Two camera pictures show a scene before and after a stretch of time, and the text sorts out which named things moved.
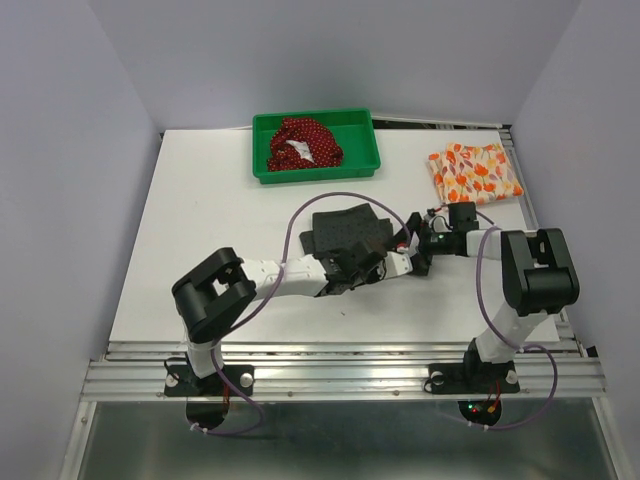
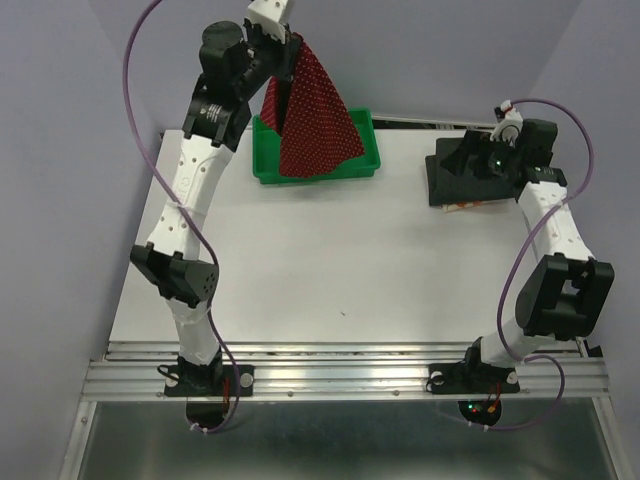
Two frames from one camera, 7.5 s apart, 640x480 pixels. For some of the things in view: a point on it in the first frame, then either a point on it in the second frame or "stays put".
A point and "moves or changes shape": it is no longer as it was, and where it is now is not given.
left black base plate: [182, 381] stays put
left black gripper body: [376, 274] → [267, 57]
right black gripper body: [435, 242] → [500, 159]
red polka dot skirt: [303, 143] moves or changes shape
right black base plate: [475, 377] stays put
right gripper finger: [412, 224] → [466, 152]
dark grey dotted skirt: [347, 228] → [446, 187]
